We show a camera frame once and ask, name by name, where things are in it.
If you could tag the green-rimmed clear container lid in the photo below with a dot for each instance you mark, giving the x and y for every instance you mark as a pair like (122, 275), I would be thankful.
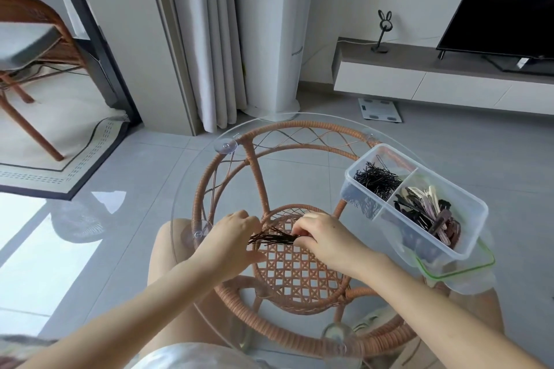
(480, 262)

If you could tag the person's left hand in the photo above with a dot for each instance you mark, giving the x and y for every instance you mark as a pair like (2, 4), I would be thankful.
(220, 245)

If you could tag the white tower air conditioner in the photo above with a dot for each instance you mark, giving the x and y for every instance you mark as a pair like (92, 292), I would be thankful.
(272, 27)

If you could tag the beige rug with dark border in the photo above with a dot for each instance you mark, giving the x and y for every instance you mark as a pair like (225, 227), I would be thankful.
(65, 152)

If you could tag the clear divided plastic container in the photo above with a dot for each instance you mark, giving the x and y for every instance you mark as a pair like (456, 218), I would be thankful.
(467, 213)

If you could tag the pile of black bobby pins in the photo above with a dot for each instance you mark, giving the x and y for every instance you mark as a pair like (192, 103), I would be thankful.
(377, 180)

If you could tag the clear suction cup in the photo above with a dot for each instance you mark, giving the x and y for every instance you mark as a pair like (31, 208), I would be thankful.
(371, 136)
(342, 336)
(225, 147)
(197, 234)

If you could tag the bunch of dark bobby pins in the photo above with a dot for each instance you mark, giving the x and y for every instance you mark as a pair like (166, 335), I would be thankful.
(272, 238)

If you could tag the white and grey television cabinet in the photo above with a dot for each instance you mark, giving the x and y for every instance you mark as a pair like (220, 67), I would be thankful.
(415, 79)

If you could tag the black framed desk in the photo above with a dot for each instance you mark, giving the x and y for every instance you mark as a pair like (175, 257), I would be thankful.
(93, 35)

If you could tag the person's left forearm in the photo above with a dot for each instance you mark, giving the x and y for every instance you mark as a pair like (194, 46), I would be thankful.
(125, 321)

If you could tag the person's left thumb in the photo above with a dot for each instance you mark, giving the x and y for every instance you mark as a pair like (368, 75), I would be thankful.
(256, 257)

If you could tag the person's right fingers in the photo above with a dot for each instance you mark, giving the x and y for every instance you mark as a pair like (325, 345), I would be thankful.
(305, 228)

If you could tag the grey seat cushion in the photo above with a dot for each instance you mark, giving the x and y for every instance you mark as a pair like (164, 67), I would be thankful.
(24, 46)

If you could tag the person's white shorts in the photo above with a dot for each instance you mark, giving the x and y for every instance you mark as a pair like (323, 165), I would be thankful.
(190, 358)

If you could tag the white bathroom scale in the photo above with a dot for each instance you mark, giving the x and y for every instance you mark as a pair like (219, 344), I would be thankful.
(380, 110)

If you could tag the pile of mixed hair clips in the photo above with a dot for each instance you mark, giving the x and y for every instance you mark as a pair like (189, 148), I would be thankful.
(426, 211)

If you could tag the white curtain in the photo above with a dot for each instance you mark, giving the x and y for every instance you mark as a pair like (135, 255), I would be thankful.
(203, 35)

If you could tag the black bunny-ear stand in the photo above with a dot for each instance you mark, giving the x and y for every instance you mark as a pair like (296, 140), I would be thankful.
(383, 26)

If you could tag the person's left leg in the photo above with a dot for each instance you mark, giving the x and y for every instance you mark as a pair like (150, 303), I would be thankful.
(171, 260)

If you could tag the person's right hand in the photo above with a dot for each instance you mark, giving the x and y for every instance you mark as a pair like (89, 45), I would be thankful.
(335, 245)

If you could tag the brown rattan chair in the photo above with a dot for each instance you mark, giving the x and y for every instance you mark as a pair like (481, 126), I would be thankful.
(41, 14)

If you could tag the person's right forearm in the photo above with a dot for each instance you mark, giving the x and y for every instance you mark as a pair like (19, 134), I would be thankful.
(445, 317)

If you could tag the round rattan table frame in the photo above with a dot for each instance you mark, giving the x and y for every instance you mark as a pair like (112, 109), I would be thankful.
(298, 267)

